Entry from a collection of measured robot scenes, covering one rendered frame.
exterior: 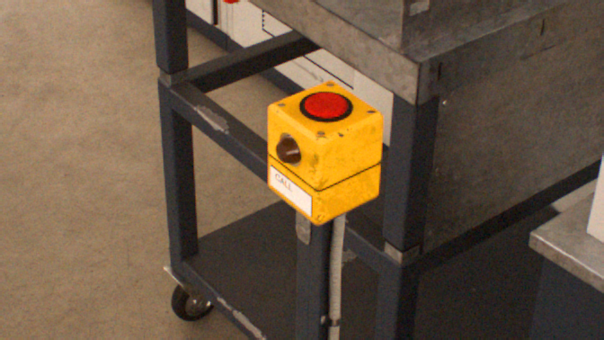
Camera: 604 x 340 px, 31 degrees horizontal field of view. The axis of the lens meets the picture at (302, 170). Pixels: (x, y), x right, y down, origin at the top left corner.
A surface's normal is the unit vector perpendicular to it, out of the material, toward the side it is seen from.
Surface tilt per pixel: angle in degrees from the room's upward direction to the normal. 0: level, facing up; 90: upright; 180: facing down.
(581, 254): 0
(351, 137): 88
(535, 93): 90
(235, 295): 0
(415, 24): 90
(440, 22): 90
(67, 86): 0
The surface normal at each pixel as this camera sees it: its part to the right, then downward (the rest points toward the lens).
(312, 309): -0.79, 0.36
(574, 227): 0.02, -0.81
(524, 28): 0.62, 0.47
